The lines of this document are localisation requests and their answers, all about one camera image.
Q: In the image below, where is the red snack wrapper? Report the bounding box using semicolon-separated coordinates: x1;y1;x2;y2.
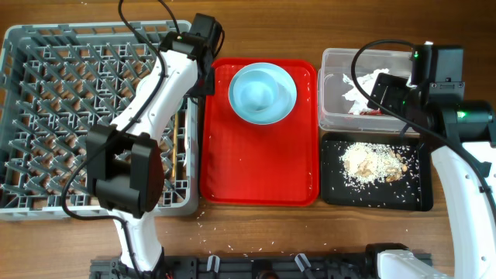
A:
359;110;382;115

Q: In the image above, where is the white napkin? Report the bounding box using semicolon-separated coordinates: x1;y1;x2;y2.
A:
343;68;389;115

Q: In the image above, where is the white plastic fork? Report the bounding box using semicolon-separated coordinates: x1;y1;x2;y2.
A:
183;108;191;167

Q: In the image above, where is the wooden chopstick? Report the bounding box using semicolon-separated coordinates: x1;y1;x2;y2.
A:
171;112;179;181

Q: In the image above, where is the white bowl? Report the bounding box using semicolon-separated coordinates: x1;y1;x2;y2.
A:
233;70;279;112

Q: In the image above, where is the light blue plate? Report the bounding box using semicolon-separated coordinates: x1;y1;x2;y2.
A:
228;62;298;125

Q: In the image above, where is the food scraps and rice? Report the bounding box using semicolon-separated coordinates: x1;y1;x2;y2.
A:
338;142;419;205

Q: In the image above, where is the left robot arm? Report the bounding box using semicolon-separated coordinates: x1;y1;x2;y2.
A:
86;13;224;278

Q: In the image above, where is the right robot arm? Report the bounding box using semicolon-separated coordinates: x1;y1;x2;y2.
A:
362;43;495;278

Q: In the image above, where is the grey dishwasher rack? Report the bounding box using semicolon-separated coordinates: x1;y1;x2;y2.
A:
1;20;190;221

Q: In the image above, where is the clear plastic bin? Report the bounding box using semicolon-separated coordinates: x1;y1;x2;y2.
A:
318;48;412;133

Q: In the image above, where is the black plastic tray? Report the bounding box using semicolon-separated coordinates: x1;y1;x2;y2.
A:
320;133;433;212

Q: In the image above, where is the red plastic tray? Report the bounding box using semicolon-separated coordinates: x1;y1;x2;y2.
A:
199;57;319;206

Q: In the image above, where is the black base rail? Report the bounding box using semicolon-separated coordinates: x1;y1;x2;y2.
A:
89;253;377;279

